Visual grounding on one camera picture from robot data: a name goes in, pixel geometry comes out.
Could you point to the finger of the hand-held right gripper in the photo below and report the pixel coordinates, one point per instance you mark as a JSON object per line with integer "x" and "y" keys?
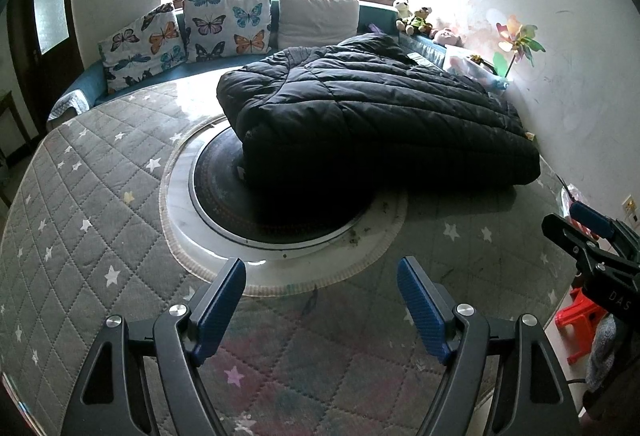
{"x": 565, "y": 233}
{"x": 592, "y": 218}

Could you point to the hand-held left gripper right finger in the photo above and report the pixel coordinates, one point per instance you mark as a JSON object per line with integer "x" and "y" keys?
{"x": 420, "y": 311}

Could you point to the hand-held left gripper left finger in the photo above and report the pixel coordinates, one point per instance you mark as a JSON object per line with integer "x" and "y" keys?
{"x": 225, "y": 306}

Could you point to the black down jacket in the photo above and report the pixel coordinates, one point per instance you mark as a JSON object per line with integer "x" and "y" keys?
{"x": 375, "y": 115}

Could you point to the person's right forearm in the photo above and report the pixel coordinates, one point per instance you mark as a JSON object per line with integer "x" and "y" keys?
{"x": 602, "y": 351}

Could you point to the plush toy in green clothes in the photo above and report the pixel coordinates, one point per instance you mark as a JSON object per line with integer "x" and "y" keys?
{"x": 417, "y": 21}

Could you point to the white plastic bag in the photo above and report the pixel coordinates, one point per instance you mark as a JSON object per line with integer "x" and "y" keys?
{"x": 570, "y": 193}

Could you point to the red plastic stool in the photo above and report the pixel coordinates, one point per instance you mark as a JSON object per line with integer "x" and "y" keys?
{"x": 575, "y": 316}

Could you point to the clear plastic bag of toys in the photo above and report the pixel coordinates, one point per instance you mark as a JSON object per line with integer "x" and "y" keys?
{"x": 475, "y": 70}

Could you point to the colourful pinwheel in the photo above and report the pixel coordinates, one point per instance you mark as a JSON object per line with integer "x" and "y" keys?
{"x": 515, "y": 38}

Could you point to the pink plush toy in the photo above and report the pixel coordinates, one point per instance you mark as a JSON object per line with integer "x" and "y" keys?
{"x": 445, "y": 35}

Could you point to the blue curved sofa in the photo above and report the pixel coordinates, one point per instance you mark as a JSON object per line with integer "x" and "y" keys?
{"x": 85, "y": 83}

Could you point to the butterfly print pillow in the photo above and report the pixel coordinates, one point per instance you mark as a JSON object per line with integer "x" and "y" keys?
{"x": 225, "y": 25}
{"x": 145, "y": 50}

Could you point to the black and white plush toy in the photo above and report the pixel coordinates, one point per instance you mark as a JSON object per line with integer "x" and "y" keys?
{"x": 402, "y": 5}

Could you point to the small purple item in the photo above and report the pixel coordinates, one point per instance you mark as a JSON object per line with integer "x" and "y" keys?
{"x": 374, "y": 26}

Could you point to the plain white pillow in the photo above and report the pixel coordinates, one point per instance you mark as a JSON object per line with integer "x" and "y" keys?
{"x": 315, "y": 18}

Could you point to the dark wooden door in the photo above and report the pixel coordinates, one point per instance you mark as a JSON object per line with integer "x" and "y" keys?
{"x": 30, "y": 60}

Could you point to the white wall socket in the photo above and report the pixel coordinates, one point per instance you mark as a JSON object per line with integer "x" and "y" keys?
{"x": 629, "y": 205}

